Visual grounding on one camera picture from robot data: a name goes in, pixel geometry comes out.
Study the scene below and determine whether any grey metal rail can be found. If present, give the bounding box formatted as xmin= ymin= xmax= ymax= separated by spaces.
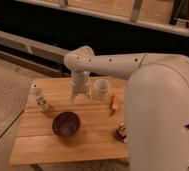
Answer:
xmin=0 ymin=27 xmax=72 ymax=75

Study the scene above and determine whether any dark purple bowl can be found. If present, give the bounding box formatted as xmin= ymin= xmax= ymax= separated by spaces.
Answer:
xmin=52 ymin=112 xmax=81 ymax=137

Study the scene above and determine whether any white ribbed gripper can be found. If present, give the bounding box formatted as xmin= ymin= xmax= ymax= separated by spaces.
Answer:
xmin=71 ymin=71 xmax=91 ymax=102

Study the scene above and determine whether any orange black boxed eraser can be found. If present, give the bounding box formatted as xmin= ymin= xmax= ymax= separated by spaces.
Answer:
xmin=116 ymin=123 xmax=127 ymax=142

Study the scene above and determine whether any clear plastic cup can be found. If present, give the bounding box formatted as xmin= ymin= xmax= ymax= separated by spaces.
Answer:
xmin=94 ymin=79 xmax=111 ymax=100

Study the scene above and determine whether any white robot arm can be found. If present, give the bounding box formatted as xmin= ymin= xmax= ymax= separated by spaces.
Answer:
xmin=64 ymin=46 xmax=189 ymax=171

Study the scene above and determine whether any orange toy carrot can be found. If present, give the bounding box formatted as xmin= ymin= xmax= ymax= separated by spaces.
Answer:
xmin=110 ymin=94 xmax=118 ymax=115

